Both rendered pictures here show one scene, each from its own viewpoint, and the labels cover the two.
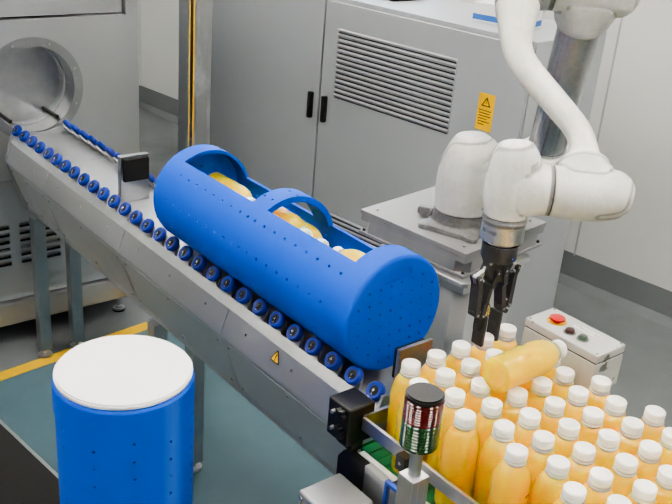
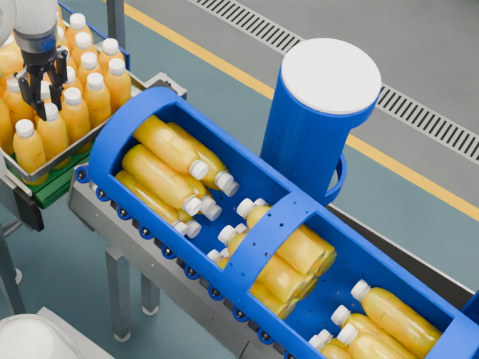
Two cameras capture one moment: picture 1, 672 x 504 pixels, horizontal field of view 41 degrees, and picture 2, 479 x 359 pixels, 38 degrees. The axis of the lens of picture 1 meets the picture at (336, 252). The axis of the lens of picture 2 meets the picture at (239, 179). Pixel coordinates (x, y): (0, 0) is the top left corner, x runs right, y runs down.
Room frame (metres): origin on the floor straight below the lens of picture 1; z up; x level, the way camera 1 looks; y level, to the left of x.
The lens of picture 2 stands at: (2.84, -0.19, 2.42)
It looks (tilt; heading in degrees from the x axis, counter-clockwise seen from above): 55 degrees down; 162
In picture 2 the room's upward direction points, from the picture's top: 11 degrees clockwise
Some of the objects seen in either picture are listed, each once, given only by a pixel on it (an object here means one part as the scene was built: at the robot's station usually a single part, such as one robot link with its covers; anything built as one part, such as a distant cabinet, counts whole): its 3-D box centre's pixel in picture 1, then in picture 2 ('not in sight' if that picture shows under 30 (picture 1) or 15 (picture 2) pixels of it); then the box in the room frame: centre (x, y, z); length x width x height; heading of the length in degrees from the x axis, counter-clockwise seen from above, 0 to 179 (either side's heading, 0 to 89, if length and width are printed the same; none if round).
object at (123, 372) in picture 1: (124, 370); (331, 75); (1.58, 0.41, 1.03); 0.28 x 0.28 x 0.01
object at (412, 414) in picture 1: (423, 407); not in sight; (1.23, -0.16, 1.23); 0.06 x 0.06 x 0.04
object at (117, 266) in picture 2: not in sight; (120, 297); (1.85, -0.20, 0.31); 0.06 x 0.06 x 0.63; 40
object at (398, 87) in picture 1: (351, 145); not in sight; (4.23, -0.03, 0.72); 2.15 x 0.54 x 1.45; 47
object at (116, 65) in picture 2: (410, 366); (116, 65); (1.58, -0.17, 1.09); 0.04 x 0.04 x 0.02
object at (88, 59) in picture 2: (445, 376); (89, 60); (1.55, -0.24, 1.09); 0.04 x 0.04 x 0.02
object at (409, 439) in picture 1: (420, 431); not in sight; (1.23, -0.16, 1.18); 0.06 x 0.06 x 0.05
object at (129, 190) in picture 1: (134, 177); not in sight; (2.77, 0.67, 1.00); 0.10 x 0.04 x 0.15; 130
